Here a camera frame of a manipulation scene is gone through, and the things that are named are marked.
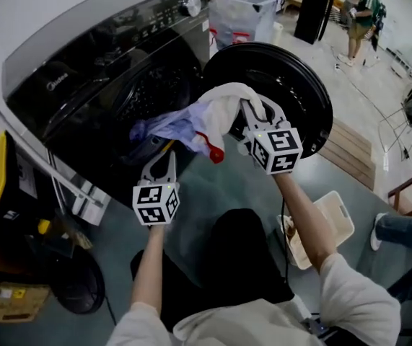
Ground person's black trousers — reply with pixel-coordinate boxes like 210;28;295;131
130;208;296;333

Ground white clothes piece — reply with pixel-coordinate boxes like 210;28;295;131
196;81;267;158

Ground black washing machine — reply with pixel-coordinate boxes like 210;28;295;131
1;0;212;210

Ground cream clothes piece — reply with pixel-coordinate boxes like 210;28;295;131
280;214;313;266

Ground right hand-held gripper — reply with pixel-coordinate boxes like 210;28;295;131
240;97;304;176

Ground person's left forearm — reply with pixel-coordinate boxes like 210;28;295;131
129;224;166;315

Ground brown wooden slat board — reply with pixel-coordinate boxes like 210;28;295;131
315;117;377;191

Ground brown cardboard box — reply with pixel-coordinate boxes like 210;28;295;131
0;275;51;324

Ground person's light grey sweatshirt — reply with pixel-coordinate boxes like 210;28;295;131
106;252;402;346

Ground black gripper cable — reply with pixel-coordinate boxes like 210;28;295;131
279;196;290;284

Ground cream laundry basket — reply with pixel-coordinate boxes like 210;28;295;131
276;190;356;270

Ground round black washer door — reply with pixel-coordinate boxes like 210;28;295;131
202;41;335;160

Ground red clothes piece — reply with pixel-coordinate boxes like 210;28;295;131
195;130;225;164

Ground clear plastic storage bin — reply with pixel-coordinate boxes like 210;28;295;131
209;0;278;50

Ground tall black cabinet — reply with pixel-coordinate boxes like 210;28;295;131
294;0;336;45

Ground white folding rack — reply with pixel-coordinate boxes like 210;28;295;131
0;72;112;226

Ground person's right forearm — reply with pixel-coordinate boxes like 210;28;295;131
272;173;338;277

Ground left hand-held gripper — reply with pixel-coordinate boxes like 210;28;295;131
132;151;181;227

